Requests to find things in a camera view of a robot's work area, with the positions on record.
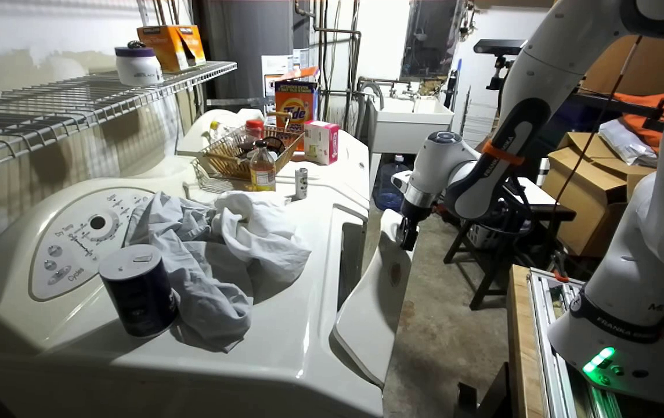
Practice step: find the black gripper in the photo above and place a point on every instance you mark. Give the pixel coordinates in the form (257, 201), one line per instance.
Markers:
(412, 219)

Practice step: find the white dryer door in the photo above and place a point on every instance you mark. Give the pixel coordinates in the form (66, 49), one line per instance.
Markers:
(369, 310)

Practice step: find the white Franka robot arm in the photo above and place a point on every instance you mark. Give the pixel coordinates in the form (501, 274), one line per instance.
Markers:
(658, 224)

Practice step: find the black folding stool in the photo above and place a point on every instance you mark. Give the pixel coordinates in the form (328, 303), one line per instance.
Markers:
(518, 233)

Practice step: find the white utility sink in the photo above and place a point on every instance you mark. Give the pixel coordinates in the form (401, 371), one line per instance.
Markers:
(410, 125)

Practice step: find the pink cardboard box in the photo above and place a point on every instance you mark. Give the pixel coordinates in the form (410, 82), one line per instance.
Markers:
(322, 142)

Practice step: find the wooden robot platform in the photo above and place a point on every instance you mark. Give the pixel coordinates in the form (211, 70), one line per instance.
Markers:
(521, 350)

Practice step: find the large printed cardboard box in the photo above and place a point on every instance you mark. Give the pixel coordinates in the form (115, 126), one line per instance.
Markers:
(295, 106)

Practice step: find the wicker basket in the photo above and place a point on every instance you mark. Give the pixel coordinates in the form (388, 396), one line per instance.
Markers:
(247, 165)

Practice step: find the brown cardboard box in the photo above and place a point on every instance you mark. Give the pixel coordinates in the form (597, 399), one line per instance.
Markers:
(589, 201)

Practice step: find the crumpled white cloth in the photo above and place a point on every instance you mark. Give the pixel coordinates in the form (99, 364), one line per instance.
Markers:
(216, 263)

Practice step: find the white plastic bag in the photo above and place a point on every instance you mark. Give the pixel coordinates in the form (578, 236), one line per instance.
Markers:
(627, 140)

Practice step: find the grey water heater tank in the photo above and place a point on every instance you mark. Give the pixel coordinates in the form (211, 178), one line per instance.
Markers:
(247, 48)

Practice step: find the orange cloth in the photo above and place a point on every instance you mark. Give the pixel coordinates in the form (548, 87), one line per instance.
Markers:
(649, 113)

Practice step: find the dark cylindrical canister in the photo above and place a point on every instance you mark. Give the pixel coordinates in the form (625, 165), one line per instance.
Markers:
(137, 293)

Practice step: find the orange box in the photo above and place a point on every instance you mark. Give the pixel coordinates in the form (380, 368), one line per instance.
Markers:
(169, 48)

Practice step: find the white jar with dark lid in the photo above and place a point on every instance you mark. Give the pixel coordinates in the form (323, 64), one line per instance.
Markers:
(137, 65)

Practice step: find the aluminium rail frame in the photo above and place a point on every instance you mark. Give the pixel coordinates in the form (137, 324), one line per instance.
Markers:
(554, 341)

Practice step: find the black camera on stand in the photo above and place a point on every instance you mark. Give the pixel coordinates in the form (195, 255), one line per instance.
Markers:
(497, 48)

